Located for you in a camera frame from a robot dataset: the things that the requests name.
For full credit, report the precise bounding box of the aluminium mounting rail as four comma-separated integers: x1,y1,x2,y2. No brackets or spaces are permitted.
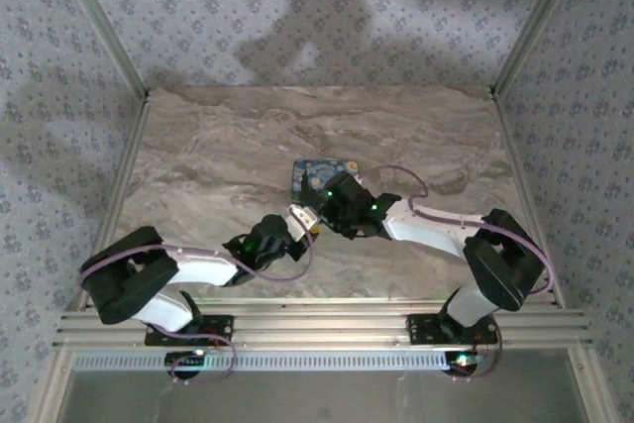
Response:
52,296,594,351

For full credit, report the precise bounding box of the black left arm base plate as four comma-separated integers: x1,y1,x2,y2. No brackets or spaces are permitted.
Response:
144,314,235,348

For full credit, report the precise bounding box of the grey slotted cable duct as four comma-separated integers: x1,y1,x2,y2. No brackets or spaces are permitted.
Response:
71,351,479,373

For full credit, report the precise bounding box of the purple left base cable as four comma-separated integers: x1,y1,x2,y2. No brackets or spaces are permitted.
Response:
167,322,240,385

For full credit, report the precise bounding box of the aluminium frame bar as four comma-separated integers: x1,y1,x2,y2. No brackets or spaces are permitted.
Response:
569,346,623,423
68,93,153,310
489,0,585,97
492,93,566,310
49,0,153,100
29,348,75,423

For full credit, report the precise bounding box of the black controller board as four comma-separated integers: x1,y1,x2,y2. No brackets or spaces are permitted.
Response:
164,349,208,370
443,351,484,375

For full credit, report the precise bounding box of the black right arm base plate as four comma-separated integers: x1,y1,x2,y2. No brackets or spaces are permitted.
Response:
405,313,499,346

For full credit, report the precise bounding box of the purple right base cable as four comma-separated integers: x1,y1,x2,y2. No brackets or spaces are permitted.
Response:
448,321,505,383

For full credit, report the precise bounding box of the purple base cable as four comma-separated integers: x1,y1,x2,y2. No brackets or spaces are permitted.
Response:
167,322,240,385
448,321,505,383

